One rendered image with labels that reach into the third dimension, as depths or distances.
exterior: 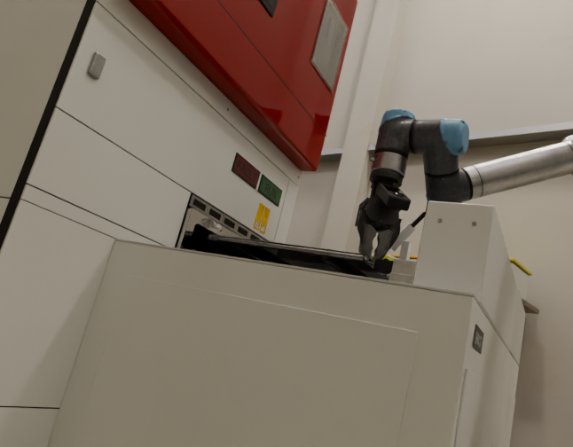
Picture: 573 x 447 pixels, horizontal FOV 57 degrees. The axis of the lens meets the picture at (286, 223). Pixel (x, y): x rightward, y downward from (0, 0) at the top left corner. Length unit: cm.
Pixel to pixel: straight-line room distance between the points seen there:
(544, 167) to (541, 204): 317
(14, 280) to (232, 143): 60
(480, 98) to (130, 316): 449
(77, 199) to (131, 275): 16
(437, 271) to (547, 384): 339
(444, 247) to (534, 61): 440
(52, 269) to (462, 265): 63
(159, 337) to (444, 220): 48
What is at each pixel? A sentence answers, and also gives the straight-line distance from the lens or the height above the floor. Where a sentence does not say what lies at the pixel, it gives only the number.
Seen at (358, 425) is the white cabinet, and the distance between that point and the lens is 71.
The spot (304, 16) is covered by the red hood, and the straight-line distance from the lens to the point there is 149.
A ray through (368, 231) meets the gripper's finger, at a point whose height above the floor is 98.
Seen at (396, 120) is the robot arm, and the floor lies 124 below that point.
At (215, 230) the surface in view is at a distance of 121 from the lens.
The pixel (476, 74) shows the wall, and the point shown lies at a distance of 529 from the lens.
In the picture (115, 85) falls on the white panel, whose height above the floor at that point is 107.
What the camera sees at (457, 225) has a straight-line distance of 79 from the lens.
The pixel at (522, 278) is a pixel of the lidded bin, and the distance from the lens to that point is 399.
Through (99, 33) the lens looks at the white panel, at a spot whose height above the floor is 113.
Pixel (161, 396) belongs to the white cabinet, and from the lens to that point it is 86.
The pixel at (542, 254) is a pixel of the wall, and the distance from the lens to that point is 433.
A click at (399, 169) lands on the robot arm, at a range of 116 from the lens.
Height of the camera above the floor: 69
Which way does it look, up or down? 14 degrees up
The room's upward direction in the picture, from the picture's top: 14 degrees clockwise
